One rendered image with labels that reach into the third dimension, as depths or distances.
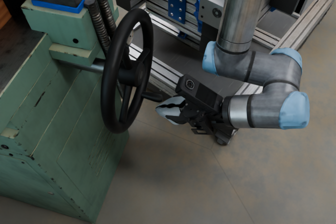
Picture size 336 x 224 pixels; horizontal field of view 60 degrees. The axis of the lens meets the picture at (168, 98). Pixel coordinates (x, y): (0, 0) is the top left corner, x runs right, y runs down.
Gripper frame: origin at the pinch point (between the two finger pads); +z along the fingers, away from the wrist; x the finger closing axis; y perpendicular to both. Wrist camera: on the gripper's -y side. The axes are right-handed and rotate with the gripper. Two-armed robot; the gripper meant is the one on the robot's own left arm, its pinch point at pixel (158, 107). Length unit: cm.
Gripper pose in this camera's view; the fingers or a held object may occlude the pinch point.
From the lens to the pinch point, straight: 76.3
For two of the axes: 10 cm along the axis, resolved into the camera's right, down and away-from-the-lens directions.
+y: 4.6, 6.0, 6.5
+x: 3.2, -8.0, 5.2
